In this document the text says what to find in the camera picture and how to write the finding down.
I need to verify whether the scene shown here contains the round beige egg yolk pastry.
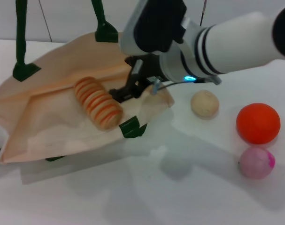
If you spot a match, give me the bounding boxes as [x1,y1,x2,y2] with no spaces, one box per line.
[190,90,220,120]

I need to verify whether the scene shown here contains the thin dark wall cable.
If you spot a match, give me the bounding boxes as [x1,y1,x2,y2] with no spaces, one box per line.
[199,0,208,26]

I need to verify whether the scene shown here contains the orange striped bread loaf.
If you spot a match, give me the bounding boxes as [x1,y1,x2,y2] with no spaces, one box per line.
[74,76,124,131]

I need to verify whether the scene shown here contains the right wrist cable with plug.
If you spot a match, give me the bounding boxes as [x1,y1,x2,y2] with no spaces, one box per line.
[152,75,222,96]

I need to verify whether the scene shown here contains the pink peach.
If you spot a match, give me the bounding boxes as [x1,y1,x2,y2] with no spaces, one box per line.
[238,147,276,180]

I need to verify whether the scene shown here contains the cream canvas bag green handles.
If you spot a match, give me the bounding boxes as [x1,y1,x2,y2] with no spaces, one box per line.
[0,0,175,165]

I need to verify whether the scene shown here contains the orange fruit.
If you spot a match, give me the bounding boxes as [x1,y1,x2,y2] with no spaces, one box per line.
[236,102,281,144]

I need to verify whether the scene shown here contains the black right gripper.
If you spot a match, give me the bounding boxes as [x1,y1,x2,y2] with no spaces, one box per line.
[108,53,163,104]

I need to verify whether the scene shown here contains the right wrist camera housing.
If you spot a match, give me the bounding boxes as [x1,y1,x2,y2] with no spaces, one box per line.
[119,0,188,56]

